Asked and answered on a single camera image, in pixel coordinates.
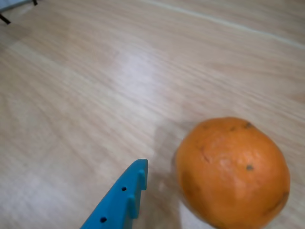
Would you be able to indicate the black stand leg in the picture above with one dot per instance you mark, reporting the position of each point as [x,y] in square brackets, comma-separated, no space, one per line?
[4,19]
[35,2]

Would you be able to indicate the small scarred orange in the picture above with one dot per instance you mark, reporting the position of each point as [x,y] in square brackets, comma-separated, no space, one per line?
[233,174]

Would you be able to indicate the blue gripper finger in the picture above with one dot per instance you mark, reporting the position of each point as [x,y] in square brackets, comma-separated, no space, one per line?
[112,205]

